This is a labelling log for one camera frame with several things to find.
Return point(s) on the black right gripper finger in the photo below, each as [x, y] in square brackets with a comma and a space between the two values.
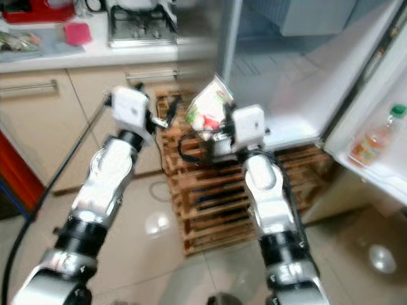
[208, 131]

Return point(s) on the green and red drink carton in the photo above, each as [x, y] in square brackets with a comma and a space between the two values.
[208, 105]

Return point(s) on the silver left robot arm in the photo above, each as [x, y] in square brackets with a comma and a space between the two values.
[102, 184]

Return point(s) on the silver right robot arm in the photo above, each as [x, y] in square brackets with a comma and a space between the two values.
[270, 197]

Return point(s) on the grey fridge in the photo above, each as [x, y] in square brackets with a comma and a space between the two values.
[286, 95]

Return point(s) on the translucent fridge drawer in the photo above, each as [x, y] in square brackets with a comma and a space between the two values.
[331, 16]

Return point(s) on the white fridge door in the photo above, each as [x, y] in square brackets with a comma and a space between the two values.
[388, 82]

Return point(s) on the wooden slatted rack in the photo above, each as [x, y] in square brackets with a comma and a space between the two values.
[222, 197]

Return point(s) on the beige cabinet door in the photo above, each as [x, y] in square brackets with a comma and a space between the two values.
[89, 95]
[38, 140]

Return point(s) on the steel gas hob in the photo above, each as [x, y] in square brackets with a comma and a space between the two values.
[143, 32]

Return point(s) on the white kitchen countertop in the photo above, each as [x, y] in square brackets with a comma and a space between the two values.
[95, 56]

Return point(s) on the white round kitchen appliance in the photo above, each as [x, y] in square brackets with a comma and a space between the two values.
[140, 4]

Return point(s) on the pink lidded food container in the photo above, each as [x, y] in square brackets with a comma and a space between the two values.
[77, 33]

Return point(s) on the grey counter mat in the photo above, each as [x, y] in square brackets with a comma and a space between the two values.
[54, 44]

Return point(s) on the beige kitchen base cabinet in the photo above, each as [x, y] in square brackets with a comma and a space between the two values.
[38, 146]

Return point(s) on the orange drink bottle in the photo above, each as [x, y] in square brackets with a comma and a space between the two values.
[372, 143]

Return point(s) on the clear bag of snacks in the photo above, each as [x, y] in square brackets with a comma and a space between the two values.
[22, 41]

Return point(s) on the orange plastic board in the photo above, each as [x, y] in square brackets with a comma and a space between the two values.
[16, 171]

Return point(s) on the red kitchen appliance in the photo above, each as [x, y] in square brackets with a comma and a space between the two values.
[38, 13]

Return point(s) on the blue plastic board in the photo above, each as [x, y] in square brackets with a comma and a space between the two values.
[7, 202]

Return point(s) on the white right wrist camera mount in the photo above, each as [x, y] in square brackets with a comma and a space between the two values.
[249, 127]

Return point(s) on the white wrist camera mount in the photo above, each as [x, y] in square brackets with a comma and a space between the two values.
[130, 108]
[249, 127]

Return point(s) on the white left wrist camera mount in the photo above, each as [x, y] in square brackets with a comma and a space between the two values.
[130, 108]

